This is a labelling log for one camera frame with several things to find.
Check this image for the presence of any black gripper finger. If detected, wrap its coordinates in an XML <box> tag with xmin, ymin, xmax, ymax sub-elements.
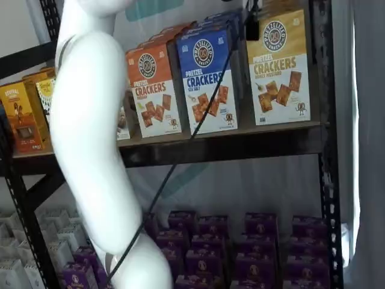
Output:
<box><xmin>245</xmin><ymin>18</ymin><xmax>260</xmax><ymax>42</ymax></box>

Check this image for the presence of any yellow white pretzel crackers box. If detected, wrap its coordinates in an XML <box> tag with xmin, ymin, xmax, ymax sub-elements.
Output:
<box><xmin>260</xmin><ymin>0</ymin><xmax>303</xmax><ymax>17</ymax></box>
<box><xmin>245</xmin><ymin>8</ymin><xmax>312</xmax><ymax>126</ymax></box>

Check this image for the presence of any blue white pretzel crackers box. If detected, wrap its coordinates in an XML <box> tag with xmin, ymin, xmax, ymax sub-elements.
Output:
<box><xmin>183</xmin><ymin>19</ymin><xmax>242</xmax><ymax>100</ymax></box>
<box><xmin>176</xmin><ymin>28</ymin><xmax>240</xmax><ymax>136</ymax></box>
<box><xmin>204</xmin><ymin>8</ymin><xmax>245</xmax><ymax>40</ymax></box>

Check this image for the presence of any orange white pretzel crackers box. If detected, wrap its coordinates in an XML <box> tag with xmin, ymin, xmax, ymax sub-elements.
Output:
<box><xmin>137</xmin><ymin>30</ymin><xmax>181</xmax><ymax>51</ymax></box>
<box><xmin>125</xmin><ymin>42</ymin><xmax>183</xmax><ymax>139</ymax></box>
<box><xmin>159</xmin><ymin>20</ymin><xmax>198</xmax><ymax>34</ymax></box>

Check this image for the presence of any brown wooden shelf board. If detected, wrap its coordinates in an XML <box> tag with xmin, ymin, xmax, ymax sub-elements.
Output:
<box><xmin>11</xmin><ymin>120</ymin><xmax>330</xmax><ymax>157</ymax></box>

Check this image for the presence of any black metal shelf rack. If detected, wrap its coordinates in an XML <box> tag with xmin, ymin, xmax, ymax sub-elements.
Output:
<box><xmin>0</xmin><ymin>0</ymin><xmax>345</xmax><ymax>289</ymax></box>

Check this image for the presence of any purple macaroni box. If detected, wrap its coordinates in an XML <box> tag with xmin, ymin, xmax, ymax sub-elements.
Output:
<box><xmin>156</xmin><ymin>230</ymin><xmax>190</xmax><ymax>250</ymax></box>
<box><xmin>164</xmin><ymin>248</ymin><xmax>185</xmax><ymax>274</ymax></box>
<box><xmin>168</xmin><ymin>210</ymin><xmax>198</xmax><ymax>231</ymax></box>
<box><xmin>239</xmin><ymin>234</ymin><xmax>280</xmax><ymax>256</ymax></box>
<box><xmin>291</xmin><ymin>215</ymin><xmax>328</xmax><ymax>238</ymax></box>
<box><xmin>282</xmin><ymin>278</ymin><xmax>331</xmax><ymax>289</ymax></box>
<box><xmin>198</xmin><ymin>215</ymin><xmax>229</xmax><ymax>238</ymax></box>
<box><xmin>176</xmin><ymin>274</ymin><xmax>219</xmax><ymax>289</ymax></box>
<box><xmin>191</xmin><ymin>234</ymin><xmax>226</xmax><ymax>252</ymax></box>
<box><xmin>288</xmin><ymin>236</ymin><xmax>330</xmax><ymax>259</ymax></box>
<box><xmin>61</xmin><ymin>263</ymin><xmax>102</xmax><ymax>289</ymax></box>
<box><xmin>244</xmin><ymin>213</ymin><xmax>279</xmax><ymax>238</ymax></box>
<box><xmin>73</xmin><ymin>246</ymin><xmax>103</xmax><ymax>272</ymax></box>
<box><xmin>230</xmin><ymin>279</ymin><xmax>282</xmax><ymax>289</ymax></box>
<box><xmin>234</xmin><ymin>252</ymin><xmax>282</xmax><ymax>284</ymax></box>
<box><xmin>185</xmin><ymin>248</ymin><xmax>225</xmax><ymax>279</ymax></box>
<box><xmin>143</xmin><ymin>212</ymin><xmax>160</xmax><ymax>231</ymax></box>
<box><xmin>285</xmin><ymin>255</ymin><xmax>331</xmax><ymax>282</ymax></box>

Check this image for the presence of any white sunflower cracker box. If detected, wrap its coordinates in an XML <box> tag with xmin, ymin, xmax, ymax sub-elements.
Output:
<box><xmin>35</xmin><ymin>77</ymin><xmax>58</xmax><ymax>124</ymax></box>

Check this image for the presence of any orange Revival snack box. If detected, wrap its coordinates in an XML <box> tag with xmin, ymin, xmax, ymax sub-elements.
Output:
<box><xmin>22</xmin><ymin>67</ymin><xmax>57</xmax><ymax>91</ymax></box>
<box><xmin>0</xmin><ymin>81</ymin><xmax>51</xmax><ymax>153</ymax></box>

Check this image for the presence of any small white carton box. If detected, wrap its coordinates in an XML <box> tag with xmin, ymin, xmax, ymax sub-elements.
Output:
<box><xmin>57</xmin><ymin>224</ymin><xmax>88</xmax><ymax>248</ymax></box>
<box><xmin>48</xmin><ymin>240</ymin><xmax>75</xmax><ymax>272</ymax></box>
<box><xmin>16</xmin><ymin>239</ymin><xmax>52</xmax><ymax>263</ymax></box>
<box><xmin>23</xmin><ymin>260</ymin><xmax>61</xmax><ymax>289</ymax></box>
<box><xmin>0</xmin><ymin>258</ymin><xmax>31</xmax><ymax>289</ymax></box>
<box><xmin>5</xmin><ymin>210</ymin><xmax>40</xmax><ymax>239</ymax></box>

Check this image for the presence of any white translucent plastic curtain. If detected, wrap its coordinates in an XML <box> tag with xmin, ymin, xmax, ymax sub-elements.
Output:
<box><xmin>330</xmin><ymin>0</ymin><xmax>385</xmax><ymax>289</ymax></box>

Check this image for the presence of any long black cable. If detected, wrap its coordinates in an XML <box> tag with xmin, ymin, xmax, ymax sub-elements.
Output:
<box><xmin>106</xmin><ymin>5</ymin><xmax>252</xmax><ymax>284</ymax></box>

